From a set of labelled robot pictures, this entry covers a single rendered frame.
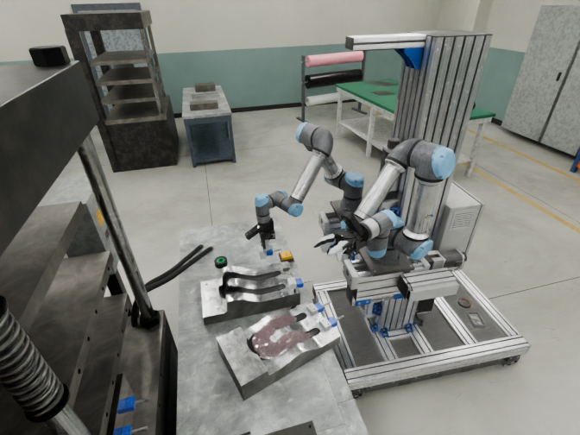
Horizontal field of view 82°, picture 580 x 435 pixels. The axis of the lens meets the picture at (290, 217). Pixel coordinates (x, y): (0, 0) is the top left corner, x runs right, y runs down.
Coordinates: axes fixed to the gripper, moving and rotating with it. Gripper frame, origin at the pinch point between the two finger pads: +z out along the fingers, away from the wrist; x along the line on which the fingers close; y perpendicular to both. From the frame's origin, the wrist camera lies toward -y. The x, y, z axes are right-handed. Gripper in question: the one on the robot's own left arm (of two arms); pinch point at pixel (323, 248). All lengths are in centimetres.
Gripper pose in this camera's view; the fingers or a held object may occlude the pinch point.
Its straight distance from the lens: 113.3
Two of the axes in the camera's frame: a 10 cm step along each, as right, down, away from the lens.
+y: 1.0, 8.8, 4.5
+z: -8.0, 3.5, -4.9
